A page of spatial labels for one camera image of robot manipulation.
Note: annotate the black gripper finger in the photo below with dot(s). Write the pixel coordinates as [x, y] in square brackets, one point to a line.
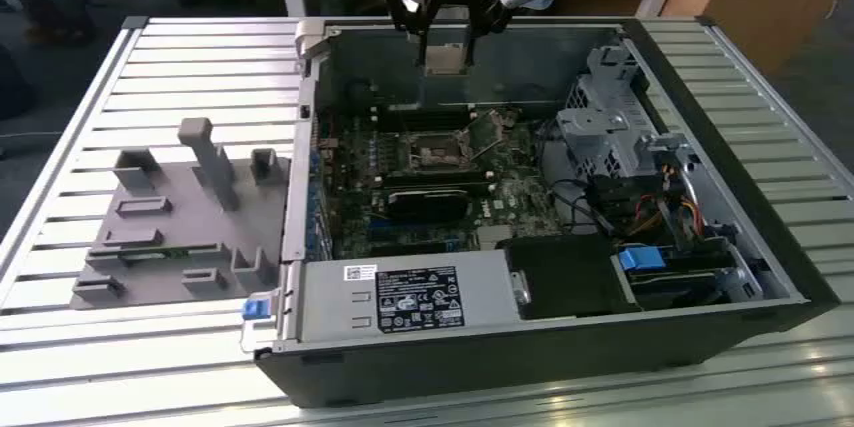
[403, 2]
[489, 12]

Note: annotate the silver CPU plate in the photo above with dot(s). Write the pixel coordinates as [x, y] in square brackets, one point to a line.
[445, 59]

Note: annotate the thin metal locking lever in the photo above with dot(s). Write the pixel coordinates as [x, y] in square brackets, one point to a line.
[488, 150]

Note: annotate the CPU socket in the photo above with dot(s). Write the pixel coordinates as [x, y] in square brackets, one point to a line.
[436, 149]

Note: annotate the black RAM slots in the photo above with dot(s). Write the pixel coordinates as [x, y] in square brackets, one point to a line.
[427, 119]

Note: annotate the silver metal disk cage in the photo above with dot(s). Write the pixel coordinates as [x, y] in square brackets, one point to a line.
[600, 142]

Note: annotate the black installed RAM sticks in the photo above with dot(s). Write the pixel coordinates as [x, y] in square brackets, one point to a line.
[433, 181]

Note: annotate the green motherboard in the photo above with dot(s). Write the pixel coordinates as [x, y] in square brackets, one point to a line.
[520, 197]

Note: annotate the black graphics card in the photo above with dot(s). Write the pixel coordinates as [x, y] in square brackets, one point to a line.
[427, 204]

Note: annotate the silver chipset heatsink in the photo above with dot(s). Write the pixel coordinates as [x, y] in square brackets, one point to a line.
[493, 236]

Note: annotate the black plastic shroud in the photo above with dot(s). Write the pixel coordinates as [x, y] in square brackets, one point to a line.
[567, 277]

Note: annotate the blue disk carrier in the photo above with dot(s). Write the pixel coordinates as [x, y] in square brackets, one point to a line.
[640, 259]

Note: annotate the small white barcode sticker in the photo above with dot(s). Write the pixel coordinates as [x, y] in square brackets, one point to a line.
[360, 272]

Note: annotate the grey plastic parts rack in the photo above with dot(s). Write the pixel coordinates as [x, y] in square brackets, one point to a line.
[180, 227]

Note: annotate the black power supply label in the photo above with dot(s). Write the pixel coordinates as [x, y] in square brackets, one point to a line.
[419, 299]

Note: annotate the green RAM stick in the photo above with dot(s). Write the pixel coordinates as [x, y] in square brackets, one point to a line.
[174, 253]

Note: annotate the grey power supply unit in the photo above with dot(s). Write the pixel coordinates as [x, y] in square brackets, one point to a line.
[333, 302]

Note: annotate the blue case latch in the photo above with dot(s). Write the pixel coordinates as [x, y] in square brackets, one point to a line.
[256, 309]

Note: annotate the black open PC case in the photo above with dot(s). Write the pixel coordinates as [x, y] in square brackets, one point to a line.
[600, 347]

